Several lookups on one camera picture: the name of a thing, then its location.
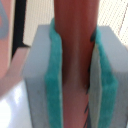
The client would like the pink stove board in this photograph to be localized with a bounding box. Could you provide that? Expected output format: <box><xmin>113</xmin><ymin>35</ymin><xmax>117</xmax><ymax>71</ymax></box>
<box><xmin>0</xmin><ymin>0</ymin><xmax>29</xmax><ymax>100</ymax></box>

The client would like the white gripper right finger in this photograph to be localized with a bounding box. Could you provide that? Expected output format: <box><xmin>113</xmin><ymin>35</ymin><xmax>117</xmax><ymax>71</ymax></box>
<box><xmin>89</xmin><ymin>26</ymin><xmax>128</xmax><ymax>128</ymax></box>

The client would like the beige woven placemat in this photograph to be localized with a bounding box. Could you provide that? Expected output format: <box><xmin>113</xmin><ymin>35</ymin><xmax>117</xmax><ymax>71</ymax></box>
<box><xmin>23</xmin><ymin>0</ymin><xmax>128</xmax><ymax>46</ymax></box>

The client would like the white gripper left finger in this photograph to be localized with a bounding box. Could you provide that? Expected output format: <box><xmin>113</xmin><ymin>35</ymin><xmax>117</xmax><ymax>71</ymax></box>
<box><xmin>23</xmin><ymin>21</ymin><xmax>63</xmax><ymax>128</ymax></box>

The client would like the brown toy sausage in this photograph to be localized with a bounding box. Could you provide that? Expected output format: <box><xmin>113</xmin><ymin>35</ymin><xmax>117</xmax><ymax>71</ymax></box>
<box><xmin>54</xmin><ymin>0</ymin><xmax>99</xmax><ymax>128</ymax></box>

